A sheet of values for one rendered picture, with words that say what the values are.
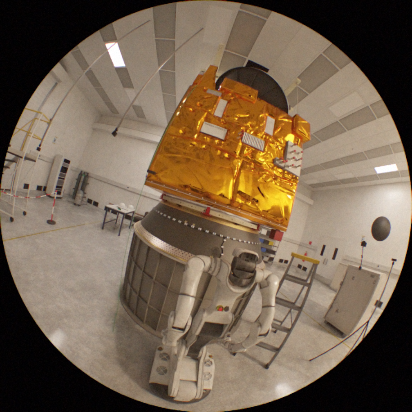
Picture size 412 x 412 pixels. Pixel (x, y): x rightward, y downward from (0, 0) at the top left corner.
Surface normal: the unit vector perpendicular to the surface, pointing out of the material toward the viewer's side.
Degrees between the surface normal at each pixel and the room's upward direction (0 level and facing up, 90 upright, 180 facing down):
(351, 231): 90
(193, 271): 63
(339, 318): 90
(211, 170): 88
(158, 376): 38
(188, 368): 23
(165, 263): 90
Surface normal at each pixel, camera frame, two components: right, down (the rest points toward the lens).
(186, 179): 0.15, 0.00
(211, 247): 0.22, -0.46
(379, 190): -0.94, -0.31
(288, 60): -0.31, 0.95
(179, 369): 0.32, -0.85
